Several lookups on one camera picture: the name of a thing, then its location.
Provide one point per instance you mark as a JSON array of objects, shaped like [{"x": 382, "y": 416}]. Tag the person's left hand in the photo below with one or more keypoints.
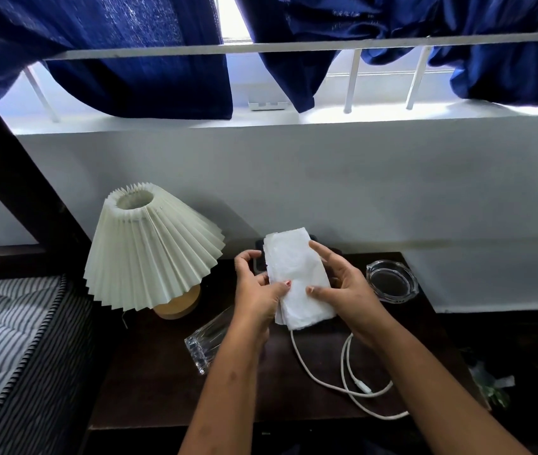
[{"x": 252, "y": 303}]

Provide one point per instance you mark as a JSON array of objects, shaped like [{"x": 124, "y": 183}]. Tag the person's right hand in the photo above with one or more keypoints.
[{"x": 354, "y": 298}]

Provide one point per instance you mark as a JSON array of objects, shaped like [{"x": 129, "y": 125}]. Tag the person's right thumb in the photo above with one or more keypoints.
[{"x": 318, "y": 291}]

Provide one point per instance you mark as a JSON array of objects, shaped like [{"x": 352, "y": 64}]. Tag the person's left thumb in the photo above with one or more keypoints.
[{"x": 279, "y": 289}]

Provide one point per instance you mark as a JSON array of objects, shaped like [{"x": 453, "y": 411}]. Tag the white tissue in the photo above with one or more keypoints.
[{"x": 297, "y": 274}]

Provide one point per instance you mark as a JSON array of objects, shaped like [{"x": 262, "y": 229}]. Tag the person's right forearm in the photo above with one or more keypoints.
[{"x": 430, "y": 393}]

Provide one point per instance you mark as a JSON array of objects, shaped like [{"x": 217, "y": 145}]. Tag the person's left forearm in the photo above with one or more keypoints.
[{"x": 231, "y": 393}]

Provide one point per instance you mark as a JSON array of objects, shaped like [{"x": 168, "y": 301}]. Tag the clear glass ashtray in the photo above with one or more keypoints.
[{"x": 392, "y": 281}]

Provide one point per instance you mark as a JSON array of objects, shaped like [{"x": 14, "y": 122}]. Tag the clear glass vase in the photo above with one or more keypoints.
[{"x": 205, "y": 341}]

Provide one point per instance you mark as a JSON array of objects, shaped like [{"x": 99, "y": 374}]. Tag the pleated cream table lamp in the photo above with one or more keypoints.
[{"x": 150, "y": 246}]

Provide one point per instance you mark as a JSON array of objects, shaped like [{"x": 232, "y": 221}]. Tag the dark wooden nightstand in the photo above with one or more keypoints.
[{"x": 155, "y": 374}]

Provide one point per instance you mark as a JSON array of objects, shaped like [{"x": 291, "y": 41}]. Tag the white window grille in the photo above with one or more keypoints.
[{"x": 297, "y": 45}]

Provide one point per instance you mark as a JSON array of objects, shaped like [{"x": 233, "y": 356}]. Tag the striped mattress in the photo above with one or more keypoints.
[{"x": 8, "y": 355}]

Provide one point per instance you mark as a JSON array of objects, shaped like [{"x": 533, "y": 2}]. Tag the dark blue curtain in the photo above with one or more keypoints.
[
  {"x": 122, "y": 47},
  {"x": 487, "y": 52}
]

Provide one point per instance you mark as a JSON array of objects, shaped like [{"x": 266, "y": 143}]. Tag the dark wooden bed frame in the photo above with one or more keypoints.
[{"x": 8, "y": 184}]

